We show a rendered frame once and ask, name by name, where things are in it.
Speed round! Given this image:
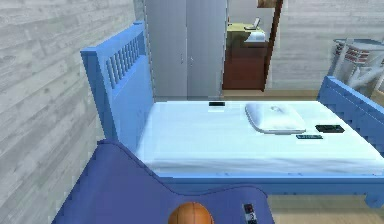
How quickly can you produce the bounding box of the small remote control with buttons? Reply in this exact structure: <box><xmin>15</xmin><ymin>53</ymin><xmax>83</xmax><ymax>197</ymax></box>
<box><xmin>242</xmin><ymin>201</ymin><xmax>258</xmax><ymax>224</ymax></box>

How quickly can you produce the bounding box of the white pillow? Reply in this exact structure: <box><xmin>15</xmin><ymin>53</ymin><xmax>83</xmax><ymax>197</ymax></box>
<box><xmin>245</xmin><ymin>102</ymin><xmax>307</xmax><ymax>135</ymax></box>

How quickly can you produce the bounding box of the orange basketball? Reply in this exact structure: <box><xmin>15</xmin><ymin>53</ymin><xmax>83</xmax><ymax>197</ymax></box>
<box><xmin>167</xmin><ymin>201</ymin><xmax>215</xmax><ymax>224</ymax></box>

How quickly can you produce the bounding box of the grey wardrobe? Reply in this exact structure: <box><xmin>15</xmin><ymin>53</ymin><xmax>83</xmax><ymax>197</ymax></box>
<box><xmin>143</xmin><ymin>0</ymin><xmax>229</xmax><ymax>101</ymax></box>

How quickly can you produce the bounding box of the white laptop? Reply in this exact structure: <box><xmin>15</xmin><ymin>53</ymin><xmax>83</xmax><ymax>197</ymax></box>
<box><xmin>243</xmin><ymin>17</ymin><xmax>262</xmax><ymax>32</ymax></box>

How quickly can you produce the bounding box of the black thin remote control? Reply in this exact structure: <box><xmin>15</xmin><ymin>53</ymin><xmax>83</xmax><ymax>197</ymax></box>
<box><xmin>295</xmin><ymin>134</ymin><xmax>324</xmax><ymax>140</ymax></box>

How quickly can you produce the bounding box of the dark red room door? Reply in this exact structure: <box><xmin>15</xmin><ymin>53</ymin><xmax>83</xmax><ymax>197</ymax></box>
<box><xmin>263</xmin><ymin>0</ymin><xmax>284</xmax><ymax>92</ymax></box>

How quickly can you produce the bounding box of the blue armchair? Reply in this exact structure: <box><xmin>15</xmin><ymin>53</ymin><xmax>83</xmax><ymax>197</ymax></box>
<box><xmin>51</xmin><ymin>139</ymin><xmax>276</xmax><ymax>224</ymax></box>

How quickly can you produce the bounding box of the blue bed with white mattress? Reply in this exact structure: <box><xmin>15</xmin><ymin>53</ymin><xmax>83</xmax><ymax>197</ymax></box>
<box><xmin>80</xmin><ymin>21</ymin><xmax>384</xmax><ymax>210</ymax></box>

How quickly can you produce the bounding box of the olive green desk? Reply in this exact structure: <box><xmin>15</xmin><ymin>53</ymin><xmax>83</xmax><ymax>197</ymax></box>
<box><xmin>227</xmin><ymin>21</ymin><xmax>268</xmax><ymax>48</ymax></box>

